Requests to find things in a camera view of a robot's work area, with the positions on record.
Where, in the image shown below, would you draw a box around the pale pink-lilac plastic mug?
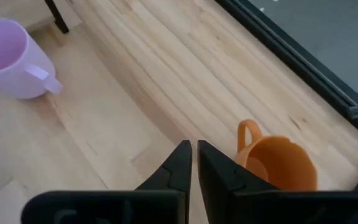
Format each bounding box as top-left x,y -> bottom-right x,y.
0,17 -> 64,100

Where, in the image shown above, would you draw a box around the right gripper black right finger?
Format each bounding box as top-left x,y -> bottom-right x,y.
197,139 -> 358,224

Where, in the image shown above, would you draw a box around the black table edge rail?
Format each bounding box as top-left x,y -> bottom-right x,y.
214,0 -> 358,147

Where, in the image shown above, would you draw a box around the black metal shelf frame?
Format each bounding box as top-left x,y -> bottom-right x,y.
0,0 -> 70,34

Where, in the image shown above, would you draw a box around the orange plastic mug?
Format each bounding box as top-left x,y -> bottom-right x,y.
234,119 -> 319,192

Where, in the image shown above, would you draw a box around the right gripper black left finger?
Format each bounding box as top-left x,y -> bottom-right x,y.
21,139 -> 193,224

